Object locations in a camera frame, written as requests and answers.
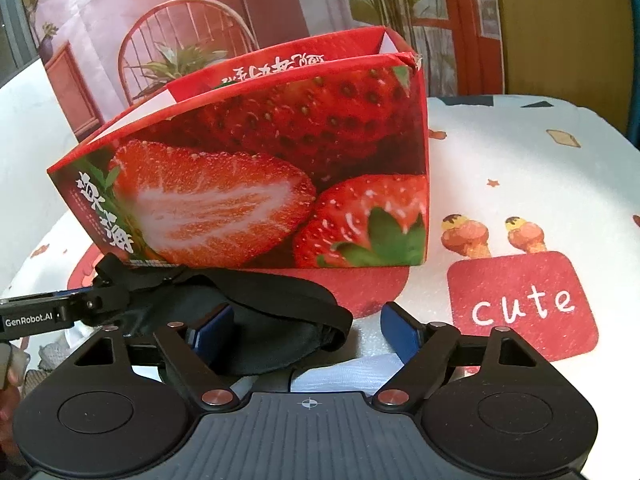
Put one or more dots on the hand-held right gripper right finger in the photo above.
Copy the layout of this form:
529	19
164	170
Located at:
400	334

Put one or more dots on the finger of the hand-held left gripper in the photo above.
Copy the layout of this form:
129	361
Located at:
102	302

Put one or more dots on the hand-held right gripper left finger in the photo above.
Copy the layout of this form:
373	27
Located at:
216	334

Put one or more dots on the white cloth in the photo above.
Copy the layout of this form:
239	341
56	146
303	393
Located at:
55	352
340	372

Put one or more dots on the black eye mask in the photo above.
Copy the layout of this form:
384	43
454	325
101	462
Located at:
285	330

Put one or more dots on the red strawberry print cardboard box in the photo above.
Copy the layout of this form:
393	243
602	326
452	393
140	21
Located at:
300	160

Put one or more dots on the person's left hand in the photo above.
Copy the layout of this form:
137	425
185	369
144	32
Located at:
11	410

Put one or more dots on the printed cartoon tablecloth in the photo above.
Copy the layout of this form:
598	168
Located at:
525	170

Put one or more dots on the wall poster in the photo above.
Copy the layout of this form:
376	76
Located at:
250	10

